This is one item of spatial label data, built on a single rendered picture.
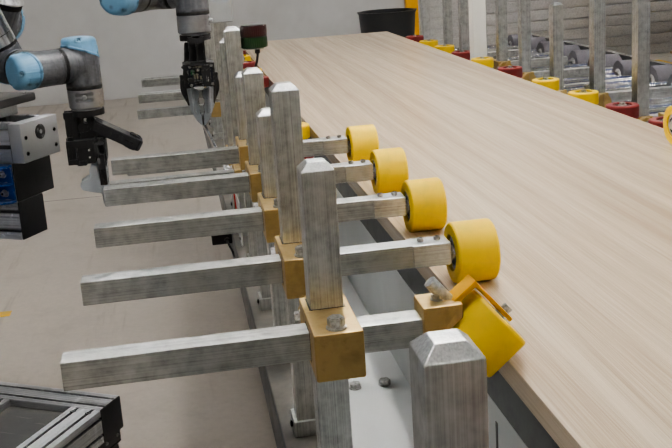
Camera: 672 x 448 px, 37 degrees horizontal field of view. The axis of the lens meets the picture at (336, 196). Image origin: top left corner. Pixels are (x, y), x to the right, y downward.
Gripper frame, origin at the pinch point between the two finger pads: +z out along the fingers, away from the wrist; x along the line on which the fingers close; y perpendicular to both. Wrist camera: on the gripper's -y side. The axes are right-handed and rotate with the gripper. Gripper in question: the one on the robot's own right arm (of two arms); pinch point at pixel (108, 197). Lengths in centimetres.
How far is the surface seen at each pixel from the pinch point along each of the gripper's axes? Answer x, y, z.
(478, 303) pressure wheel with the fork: 127, -46, -15
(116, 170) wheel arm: 26.5, -4.2, -11.4
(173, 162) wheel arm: 26.5, -15.2, -11.9
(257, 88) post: 48, -31, -28
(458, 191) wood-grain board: 54, -64, -7
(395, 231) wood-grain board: 72, -49, -7
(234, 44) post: -2.3, -30.7, -30.9
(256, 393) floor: -69, -32, 83
